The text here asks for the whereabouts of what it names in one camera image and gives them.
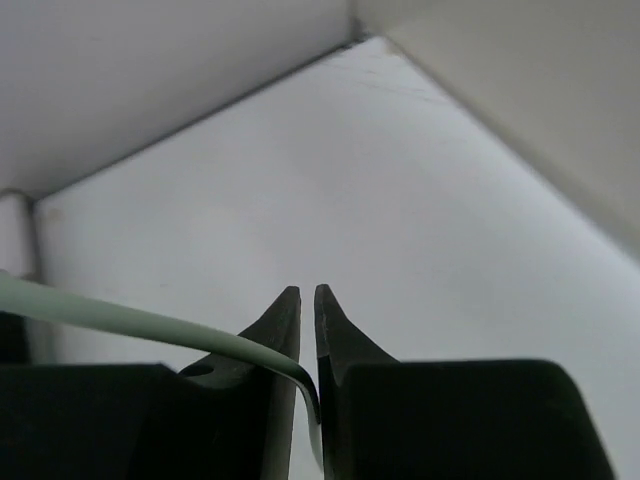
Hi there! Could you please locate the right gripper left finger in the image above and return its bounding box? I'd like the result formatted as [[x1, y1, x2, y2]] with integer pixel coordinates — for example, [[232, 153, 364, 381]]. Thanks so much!
[[1, 285, 303, 479]]

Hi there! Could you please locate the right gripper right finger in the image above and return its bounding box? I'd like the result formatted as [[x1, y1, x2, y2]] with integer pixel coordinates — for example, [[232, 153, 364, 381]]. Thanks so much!
[[314, 284, 614, 479]]

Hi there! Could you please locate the pale green headphone cable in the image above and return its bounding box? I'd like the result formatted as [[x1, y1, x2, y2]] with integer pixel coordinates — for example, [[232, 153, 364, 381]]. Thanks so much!
[[0, 272, 324, 474]]

